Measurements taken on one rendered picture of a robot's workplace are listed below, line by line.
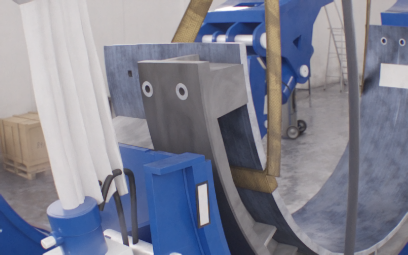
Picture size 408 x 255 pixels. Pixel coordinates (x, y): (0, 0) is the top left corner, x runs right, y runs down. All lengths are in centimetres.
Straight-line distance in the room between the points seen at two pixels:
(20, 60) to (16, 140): 196
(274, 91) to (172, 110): 37
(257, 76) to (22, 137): 575
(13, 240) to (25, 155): 639
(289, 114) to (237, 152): 949
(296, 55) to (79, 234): 391
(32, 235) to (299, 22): 306
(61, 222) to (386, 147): 236
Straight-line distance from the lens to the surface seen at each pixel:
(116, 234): 185
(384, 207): 315
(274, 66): 200
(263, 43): 481
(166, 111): 180
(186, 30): 233
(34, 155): 983
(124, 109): 227
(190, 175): 164
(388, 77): 371
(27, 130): 968
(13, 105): 1136
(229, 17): 514
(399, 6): 447
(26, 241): 358
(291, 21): 519
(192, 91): 169
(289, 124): 1143
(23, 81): 1146
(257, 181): 194
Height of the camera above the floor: 250
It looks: 11 degrees down
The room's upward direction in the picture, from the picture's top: 4 degrees counter-clockwise
